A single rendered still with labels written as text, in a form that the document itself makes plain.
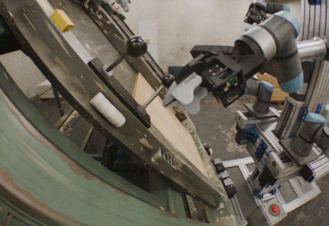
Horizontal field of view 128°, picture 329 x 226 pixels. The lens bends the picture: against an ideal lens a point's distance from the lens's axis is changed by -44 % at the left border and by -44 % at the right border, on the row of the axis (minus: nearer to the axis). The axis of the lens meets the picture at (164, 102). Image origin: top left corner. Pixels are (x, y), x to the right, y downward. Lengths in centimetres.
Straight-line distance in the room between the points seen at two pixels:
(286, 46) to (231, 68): 16
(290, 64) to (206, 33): 596
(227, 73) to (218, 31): 621
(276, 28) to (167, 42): 574
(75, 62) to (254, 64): 33
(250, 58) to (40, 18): 42
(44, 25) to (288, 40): 50
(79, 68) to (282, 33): 41
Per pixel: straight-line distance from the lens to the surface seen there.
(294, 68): 38
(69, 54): 32
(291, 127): 115
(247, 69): 26
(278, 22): 35
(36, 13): 37
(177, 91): 27
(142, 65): 79
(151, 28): 459
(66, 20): 33
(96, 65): 31
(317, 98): 113
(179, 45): 603
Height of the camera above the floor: 154
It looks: 26 degrees down
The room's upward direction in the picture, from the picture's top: straight up
